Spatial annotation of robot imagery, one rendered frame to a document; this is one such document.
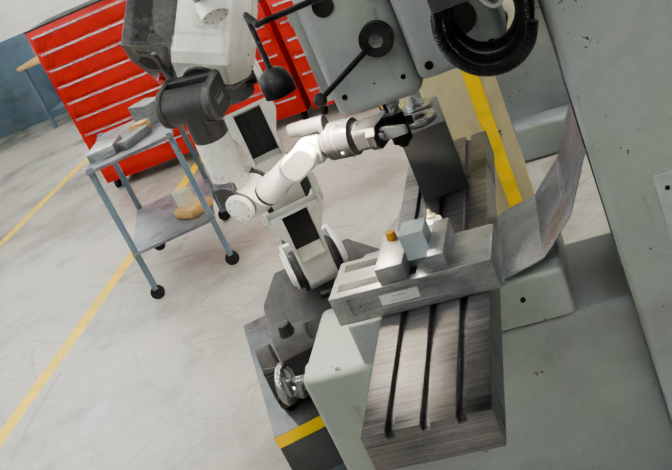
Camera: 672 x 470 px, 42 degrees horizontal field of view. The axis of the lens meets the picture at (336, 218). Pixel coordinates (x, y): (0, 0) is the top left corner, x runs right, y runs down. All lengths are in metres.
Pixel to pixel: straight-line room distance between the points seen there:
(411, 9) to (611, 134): 0.45
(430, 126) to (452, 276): 0.54
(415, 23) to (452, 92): 1.99
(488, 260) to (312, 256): 1.09
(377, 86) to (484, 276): 0.44
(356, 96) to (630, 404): 0.94
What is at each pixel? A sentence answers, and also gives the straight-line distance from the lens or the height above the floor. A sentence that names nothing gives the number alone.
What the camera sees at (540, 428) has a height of 0.46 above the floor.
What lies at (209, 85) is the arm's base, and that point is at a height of 1.45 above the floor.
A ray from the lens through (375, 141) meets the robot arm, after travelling 1.91.
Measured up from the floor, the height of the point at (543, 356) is 0.66.
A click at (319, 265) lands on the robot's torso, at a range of 2.74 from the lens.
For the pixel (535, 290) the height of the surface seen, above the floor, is 0.84.
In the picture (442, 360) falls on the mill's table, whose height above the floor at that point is 0.95.
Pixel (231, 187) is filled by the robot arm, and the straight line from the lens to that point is 2.16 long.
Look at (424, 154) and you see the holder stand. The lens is 2.17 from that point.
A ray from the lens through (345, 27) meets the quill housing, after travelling 1.78.
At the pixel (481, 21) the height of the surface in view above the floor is 1.42.
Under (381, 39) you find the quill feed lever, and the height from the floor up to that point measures 1.45.
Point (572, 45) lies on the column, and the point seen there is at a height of 1.35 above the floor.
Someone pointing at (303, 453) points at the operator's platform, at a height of 0.31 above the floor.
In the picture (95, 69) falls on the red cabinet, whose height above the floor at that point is 0.99.
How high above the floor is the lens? 1.83
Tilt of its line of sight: 22 degrees down
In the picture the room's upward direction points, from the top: 24 degrees counter-clockwise
